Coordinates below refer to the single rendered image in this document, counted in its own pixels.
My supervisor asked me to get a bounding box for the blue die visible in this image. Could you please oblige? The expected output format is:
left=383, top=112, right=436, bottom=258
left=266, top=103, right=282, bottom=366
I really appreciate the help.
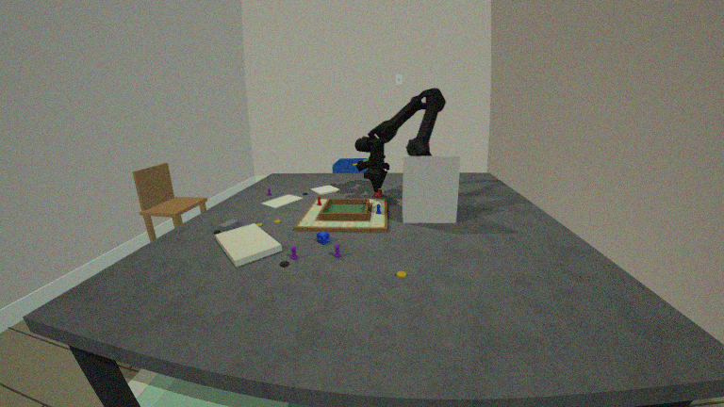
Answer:
left=317, top=231, right=330, bottom=245

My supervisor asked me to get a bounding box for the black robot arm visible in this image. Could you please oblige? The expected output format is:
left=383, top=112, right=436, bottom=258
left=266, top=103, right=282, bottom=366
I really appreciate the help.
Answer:
left=355, top=88, right=446, bottom=171

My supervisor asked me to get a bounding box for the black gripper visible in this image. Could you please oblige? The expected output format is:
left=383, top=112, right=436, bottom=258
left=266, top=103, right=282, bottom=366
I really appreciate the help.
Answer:
left=364, top=154, right=389, bottom=192

